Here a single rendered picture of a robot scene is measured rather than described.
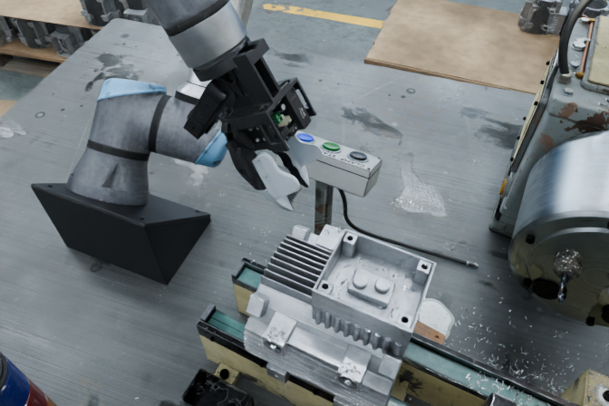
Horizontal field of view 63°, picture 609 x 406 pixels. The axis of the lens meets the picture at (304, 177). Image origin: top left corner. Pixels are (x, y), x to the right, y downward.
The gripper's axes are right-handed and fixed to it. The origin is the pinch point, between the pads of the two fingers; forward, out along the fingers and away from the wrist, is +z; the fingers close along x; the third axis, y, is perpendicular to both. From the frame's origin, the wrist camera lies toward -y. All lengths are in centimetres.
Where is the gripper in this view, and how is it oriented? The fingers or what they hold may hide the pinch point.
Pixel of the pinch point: (290, 190)
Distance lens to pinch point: 64.9
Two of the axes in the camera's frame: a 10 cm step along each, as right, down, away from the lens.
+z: 4.5, 7.5, 4.8
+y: 7.7, -0.5, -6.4
